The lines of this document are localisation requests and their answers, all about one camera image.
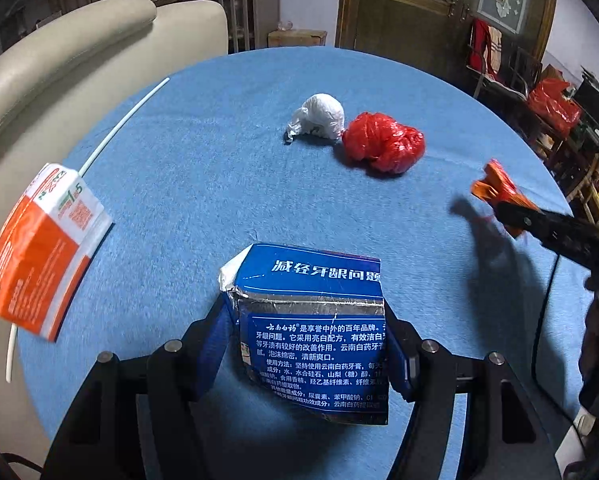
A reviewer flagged large red plastic bag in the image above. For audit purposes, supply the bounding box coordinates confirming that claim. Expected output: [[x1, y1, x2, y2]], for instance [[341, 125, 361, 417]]
[[527, 77, 583, 138]]

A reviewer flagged black monitor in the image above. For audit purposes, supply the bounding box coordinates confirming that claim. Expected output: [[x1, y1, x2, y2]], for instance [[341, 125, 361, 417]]
[[574, 67, 599, 111]]

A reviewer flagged black cable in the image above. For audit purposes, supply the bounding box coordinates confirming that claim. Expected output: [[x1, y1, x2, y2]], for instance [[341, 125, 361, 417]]
[[531, 254, 585, 428], [0, 452, 45, 476]]

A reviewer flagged crumpled red plastic bag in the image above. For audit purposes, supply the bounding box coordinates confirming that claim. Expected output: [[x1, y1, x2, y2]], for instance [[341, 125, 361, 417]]
[[342, 112, 426, 176]]

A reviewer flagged orange and white carton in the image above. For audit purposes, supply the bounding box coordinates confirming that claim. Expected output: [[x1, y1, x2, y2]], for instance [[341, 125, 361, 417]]
[[0, 162, 113, 343]]

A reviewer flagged black metal chair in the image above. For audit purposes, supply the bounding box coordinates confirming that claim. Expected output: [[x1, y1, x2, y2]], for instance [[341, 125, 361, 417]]
[[467, 17, 530, 101]]

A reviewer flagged orange snack packet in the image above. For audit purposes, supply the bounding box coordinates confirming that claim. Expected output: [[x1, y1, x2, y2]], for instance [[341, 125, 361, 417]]
[[470, 159, 540, 238]]

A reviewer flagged thin white tube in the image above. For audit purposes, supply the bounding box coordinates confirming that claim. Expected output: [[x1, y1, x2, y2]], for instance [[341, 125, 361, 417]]
[[5, 77, 171, 383]]

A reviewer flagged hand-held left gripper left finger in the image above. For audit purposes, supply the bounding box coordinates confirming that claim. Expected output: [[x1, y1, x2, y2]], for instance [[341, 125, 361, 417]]
[[42, 292, 240, 480]]

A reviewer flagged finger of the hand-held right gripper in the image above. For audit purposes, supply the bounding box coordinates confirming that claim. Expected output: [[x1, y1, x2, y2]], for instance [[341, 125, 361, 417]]
[[493, 201, 575, 256]]

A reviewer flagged brown wooden door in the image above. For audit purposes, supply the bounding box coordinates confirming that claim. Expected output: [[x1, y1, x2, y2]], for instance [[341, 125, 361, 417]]
[[335, 0, 560, 96]]

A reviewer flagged blue toothpaste box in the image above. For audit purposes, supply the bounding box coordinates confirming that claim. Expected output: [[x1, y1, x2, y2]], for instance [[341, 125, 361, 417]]
[[219, 242, 391, 426]]

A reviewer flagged beige sofa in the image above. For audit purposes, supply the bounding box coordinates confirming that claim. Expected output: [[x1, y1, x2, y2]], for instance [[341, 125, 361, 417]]
[[0, 0, 229, 461]]

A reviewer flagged blue tablecloth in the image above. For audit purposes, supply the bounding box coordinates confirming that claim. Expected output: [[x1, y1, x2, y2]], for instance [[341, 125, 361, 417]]
[[16, 47, 595, 480]]

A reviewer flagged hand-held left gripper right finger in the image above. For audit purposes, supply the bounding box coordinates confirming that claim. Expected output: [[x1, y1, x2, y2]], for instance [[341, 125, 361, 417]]
[[382, 305, 563, 480]]

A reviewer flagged cardboard box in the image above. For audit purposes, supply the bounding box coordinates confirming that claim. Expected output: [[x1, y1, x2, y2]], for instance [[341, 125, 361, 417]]
[[268, 29, 327, 50]]

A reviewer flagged red garment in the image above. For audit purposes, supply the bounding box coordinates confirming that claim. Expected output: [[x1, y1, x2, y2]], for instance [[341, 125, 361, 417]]
[[468, 19, 505, 81]]

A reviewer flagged crumpled white plastic bag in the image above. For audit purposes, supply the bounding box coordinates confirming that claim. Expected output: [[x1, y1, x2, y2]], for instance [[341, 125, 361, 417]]
[[285, 93, 347, 145]]

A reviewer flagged wooden crib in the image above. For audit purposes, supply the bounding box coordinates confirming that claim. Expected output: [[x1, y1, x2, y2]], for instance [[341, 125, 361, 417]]
[[179, 0, 282, 56]]

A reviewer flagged bamboo chair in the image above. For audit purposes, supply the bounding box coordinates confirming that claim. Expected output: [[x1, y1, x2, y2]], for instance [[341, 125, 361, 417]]
[[564, 152, 599, 231]]

